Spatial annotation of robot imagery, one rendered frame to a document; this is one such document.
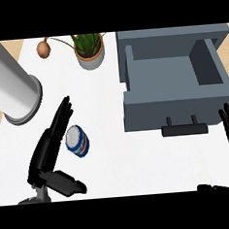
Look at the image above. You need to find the dark drawer handle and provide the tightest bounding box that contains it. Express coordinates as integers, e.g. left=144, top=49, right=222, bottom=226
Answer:
left=159, top=113, right=210, bottom=138

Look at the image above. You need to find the brown onion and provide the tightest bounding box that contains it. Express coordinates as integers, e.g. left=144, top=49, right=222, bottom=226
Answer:
left=36, top=37, right=52, bottom=60

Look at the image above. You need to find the white cylinder with grey rim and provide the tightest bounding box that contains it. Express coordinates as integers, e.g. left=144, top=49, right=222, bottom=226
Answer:
left=0, top=38, right=46, bottom=127

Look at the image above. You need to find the potted green plant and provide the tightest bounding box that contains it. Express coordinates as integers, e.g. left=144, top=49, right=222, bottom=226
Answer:
left=49, top=32, right=110, bottom=75

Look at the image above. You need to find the grey open drawer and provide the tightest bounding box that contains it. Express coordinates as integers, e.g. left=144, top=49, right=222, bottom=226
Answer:
left=117, top=37, right=229, bottom=134

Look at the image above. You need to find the blue and white can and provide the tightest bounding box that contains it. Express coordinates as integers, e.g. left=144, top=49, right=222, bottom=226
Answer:
left=64, top=122, right=91, bottom=160

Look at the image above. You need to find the grey drawer cabinet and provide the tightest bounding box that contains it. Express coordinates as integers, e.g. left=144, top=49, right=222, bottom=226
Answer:
left=115, top=22, right=229, bottom=84

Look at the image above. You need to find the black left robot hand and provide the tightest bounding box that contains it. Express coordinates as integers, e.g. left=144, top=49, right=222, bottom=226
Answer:
left=20, top=95, right=88, bottom=201

